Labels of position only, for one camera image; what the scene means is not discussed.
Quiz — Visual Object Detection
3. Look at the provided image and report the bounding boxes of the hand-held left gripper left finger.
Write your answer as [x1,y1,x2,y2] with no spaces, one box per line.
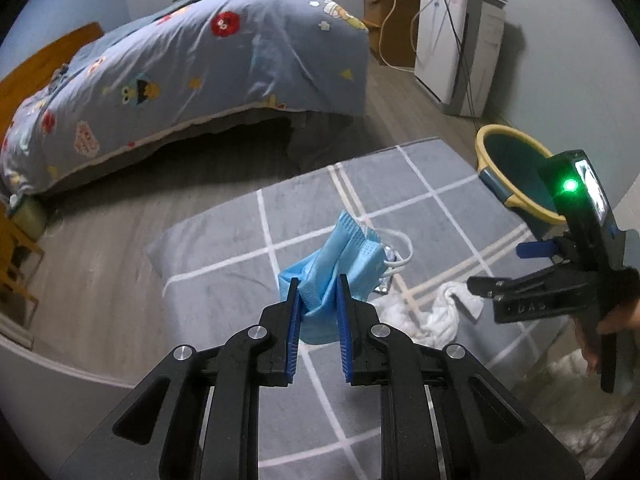
[112,276,301,480]

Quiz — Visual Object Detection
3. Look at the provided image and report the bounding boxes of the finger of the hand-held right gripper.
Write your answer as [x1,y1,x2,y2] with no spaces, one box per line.
[516,239,571,261]
[466,266,576,302]

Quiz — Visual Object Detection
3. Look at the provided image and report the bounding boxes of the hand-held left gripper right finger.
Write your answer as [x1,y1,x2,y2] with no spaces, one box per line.
[336,274,531,480]

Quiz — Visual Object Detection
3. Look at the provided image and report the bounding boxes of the blue face mask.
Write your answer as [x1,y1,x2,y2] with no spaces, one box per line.
[277,210,416,346]

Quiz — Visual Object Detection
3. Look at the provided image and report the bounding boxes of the white cloth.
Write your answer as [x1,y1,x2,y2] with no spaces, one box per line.
[372,282,483,347]

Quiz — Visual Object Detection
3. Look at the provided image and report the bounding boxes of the teal bucket with yellow rim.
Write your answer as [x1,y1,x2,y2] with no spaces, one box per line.
[475,124,568,226]

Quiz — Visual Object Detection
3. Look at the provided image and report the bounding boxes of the person's right hand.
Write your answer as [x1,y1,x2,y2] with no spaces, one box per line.
[575,295,640,376]

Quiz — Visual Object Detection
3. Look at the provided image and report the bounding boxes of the grey checked floor mat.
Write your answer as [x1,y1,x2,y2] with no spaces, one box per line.
[147,137,576,480]

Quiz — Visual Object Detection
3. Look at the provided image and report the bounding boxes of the white cabinet appliance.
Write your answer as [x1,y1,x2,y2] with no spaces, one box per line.
[414,0,506,117]

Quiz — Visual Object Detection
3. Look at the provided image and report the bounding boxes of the wooden nightstand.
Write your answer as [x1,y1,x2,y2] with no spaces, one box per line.
[361,0,421,68]

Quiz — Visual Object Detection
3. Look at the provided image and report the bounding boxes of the blue printed blanket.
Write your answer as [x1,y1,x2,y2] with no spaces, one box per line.
[0,0,371,196]

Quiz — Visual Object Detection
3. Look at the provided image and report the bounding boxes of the wooden chair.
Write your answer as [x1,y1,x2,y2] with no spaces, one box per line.
[0,205,46,331]

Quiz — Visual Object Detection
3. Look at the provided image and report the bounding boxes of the pale green cushion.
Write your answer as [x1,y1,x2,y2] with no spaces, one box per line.
[7,194,48,241]

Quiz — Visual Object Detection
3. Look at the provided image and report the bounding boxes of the wooden headboard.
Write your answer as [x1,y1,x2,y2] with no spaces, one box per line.
[0,22,105,128]

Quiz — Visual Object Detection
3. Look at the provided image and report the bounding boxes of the black cable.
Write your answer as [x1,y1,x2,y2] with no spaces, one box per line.
[435,0,481,118]

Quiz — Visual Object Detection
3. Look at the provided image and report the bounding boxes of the white cable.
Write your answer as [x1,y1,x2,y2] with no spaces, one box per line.
[379,0,418,68]

